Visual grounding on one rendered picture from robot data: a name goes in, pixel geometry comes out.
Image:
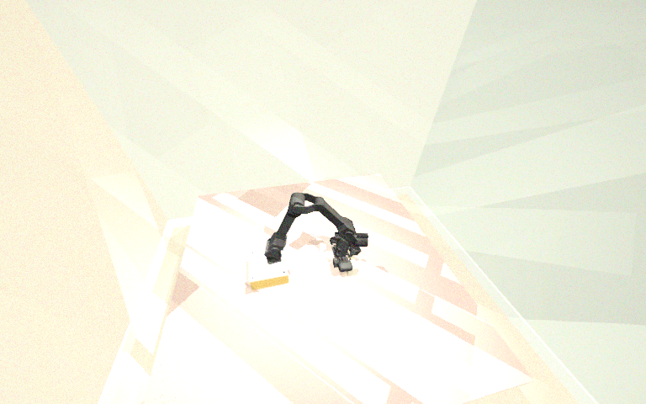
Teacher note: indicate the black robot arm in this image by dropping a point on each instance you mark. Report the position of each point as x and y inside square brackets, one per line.
[346, 233]

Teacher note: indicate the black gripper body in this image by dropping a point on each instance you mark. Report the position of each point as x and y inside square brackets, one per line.
[344, 264]

